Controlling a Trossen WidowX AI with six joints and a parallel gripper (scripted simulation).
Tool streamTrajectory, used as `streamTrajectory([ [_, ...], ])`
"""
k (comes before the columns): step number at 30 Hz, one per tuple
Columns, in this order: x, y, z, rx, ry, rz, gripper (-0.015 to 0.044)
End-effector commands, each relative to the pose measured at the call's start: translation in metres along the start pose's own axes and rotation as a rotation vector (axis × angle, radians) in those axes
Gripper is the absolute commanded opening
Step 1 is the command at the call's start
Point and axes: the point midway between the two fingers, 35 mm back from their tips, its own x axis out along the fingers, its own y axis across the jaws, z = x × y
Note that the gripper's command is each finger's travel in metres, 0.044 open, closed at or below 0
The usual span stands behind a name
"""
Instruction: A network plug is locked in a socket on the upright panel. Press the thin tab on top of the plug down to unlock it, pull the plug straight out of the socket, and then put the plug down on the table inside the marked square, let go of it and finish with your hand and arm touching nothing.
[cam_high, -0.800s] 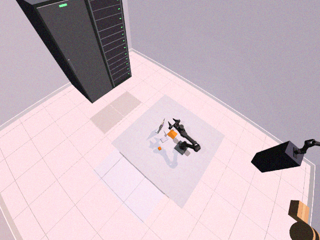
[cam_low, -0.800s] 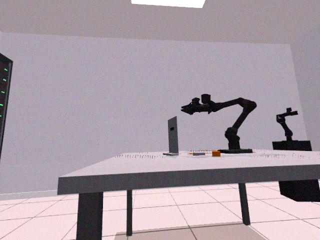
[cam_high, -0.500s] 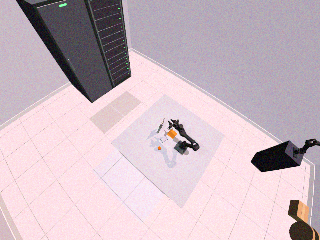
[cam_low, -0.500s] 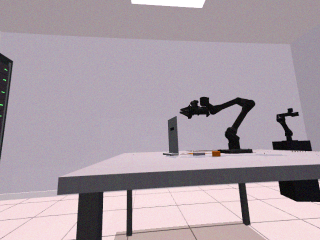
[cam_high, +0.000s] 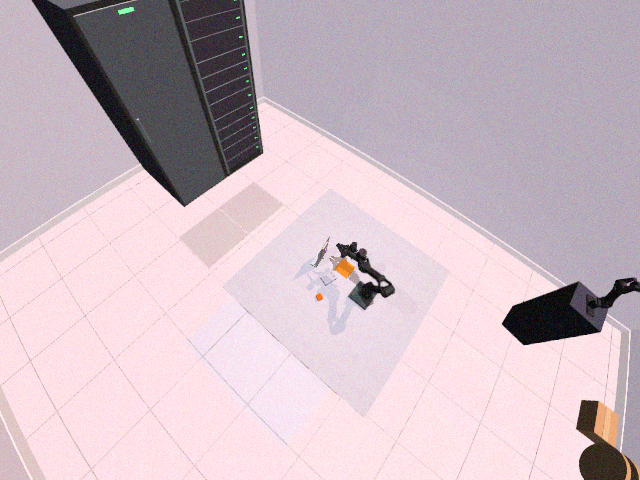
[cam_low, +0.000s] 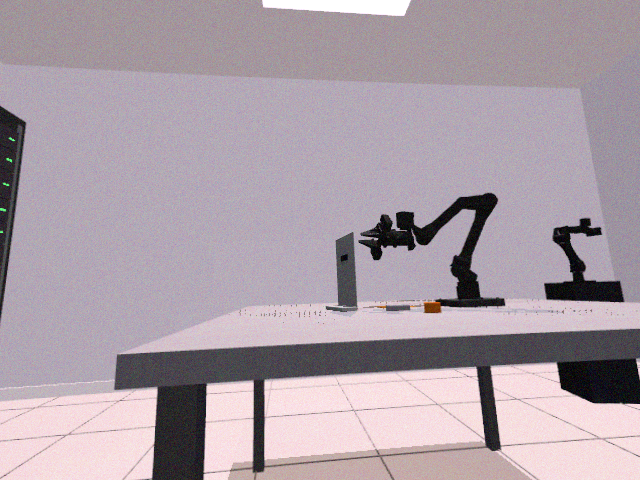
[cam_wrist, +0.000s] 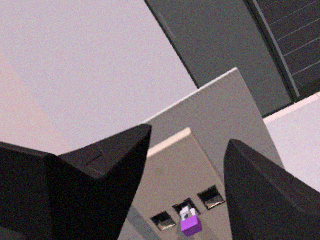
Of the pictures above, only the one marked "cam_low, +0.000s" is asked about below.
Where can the orange block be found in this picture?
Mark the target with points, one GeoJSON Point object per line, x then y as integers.
{"type": "Point", "coordinates": [432, 307]}

